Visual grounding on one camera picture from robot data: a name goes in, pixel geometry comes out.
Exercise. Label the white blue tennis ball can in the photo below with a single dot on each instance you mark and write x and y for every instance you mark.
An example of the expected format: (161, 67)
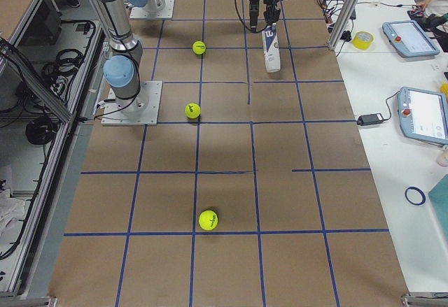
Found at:
(271, 49)

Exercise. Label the head tennis ball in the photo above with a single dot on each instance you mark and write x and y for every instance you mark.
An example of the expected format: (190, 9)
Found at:
(199, 47)
(208, 220)

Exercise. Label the tennis ball near base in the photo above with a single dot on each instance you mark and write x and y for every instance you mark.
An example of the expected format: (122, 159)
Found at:
(192, 111)

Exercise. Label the Head tennis ball centre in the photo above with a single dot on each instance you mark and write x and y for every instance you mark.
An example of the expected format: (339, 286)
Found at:
(208, 220)

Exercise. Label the yellow tape roll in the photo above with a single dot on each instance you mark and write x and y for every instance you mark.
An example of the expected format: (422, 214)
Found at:
(362, 40)

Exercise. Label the far teach pendant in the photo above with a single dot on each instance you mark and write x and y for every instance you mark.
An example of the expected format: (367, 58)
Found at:
(409, 39)

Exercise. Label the teach pendant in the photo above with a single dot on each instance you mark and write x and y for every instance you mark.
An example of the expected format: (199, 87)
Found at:
(422, 115)
(409, 39)

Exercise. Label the black power adapter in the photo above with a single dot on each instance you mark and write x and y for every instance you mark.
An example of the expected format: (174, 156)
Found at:
(370, 119)

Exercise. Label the near teach pendant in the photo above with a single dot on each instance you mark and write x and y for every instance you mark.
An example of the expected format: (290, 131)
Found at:
(422, 115)

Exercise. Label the metal equipment rack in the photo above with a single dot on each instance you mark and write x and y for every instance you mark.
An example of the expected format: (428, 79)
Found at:
(50, 61)

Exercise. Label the teal box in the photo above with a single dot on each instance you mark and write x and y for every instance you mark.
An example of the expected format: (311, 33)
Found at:
(438, 198)

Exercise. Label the aluminium frame post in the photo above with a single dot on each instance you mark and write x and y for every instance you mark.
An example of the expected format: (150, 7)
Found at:
(341, 22)

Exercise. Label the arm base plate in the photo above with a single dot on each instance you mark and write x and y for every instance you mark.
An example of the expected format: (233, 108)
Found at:
(152, 9)
(144, 110)

